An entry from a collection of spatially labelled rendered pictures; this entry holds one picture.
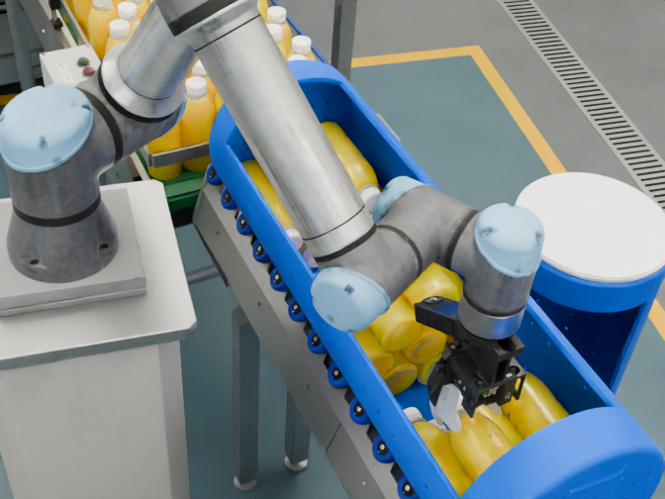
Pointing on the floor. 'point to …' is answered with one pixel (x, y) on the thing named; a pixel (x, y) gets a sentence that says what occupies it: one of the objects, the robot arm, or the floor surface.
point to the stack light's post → (343, 36)
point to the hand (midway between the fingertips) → (453, 408)
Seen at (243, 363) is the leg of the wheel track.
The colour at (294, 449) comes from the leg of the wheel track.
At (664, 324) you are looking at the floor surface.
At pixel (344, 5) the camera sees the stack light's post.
